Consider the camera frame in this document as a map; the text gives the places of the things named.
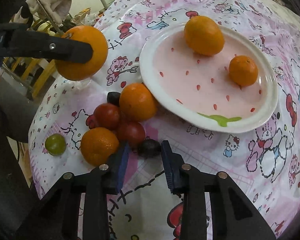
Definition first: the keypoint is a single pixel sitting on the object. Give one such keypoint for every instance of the small orange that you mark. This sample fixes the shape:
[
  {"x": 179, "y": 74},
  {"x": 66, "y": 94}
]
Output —
[{"x": 243, "y": 71}]

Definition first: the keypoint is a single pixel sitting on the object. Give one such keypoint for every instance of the large oval orange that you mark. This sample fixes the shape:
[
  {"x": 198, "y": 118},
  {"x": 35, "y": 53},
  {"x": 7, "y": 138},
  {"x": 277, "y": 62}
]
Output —
[{"x": 203, "y": 36}]

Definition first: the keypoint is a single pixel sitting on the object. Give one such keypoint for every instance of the yellow wooden chair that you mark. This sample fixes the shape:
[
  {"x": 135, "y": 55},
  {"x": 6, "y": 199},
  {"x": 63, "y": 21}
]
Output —
[{"x": 43, "y": 77}]

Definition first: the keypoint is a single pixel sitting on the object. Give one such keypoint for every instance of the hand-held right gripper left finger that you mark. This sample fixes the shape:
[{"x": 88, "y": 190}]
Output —
[{"x": 123, "y": 165}]

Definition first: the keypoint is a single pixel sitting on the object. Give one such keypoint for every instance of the beige jacket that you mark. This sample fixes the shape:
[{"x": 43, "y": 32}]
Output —
[{"x": 52, "y": 1}]

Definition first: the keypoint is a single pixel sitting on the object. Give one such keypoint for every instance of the red tomato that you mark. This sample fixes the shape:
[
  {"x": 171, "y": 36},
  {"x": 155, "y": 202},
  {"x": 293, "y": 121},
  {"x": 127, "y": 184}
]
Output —
[
  {"x": 106, "y": 116},
  {"x": 131, "y": 132}
]

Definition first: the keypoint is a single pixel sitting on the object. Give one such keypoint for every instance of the pink cartoon printed tablecloth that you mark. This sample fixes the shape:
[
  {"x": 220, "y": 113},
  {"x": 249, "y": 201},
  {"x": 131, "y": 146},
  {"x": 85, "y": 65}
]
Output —
[{"x": 215, "y": 180}]

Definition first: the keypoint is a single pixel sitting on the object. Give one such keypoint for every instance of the dark purple grape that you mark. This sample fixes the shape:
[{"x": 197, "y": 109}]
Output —
[
  {"x": 113, "y": 98},
  {"x": 148, "y": 148}
]

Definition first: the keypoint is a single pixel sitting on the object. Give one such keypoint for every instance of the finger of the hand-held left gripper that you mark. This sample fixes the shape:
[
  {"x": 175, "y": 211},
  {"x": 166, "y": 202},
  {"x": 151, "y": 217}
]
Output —
[{"x": 65, "y": 51}]

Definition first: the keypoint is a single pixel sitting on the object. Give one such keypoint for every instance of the white plate with red dots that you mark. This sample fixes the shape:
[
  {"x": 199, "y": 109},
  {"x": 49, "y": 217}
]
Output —
[{"x": 190, "y": 87}]

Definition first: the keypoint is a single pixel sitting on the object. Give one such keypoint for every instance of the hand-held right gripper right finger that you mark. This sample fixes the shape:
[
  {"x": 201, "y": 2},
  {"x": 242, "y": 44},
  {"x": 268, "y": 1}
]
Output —
[{"x": 168, "y": 166}]

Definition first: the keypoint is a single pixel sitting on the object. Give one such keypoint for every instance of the green round fruit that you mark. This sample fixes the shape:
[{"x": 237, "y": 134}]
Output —
[{"x": 55, "y": 144}]

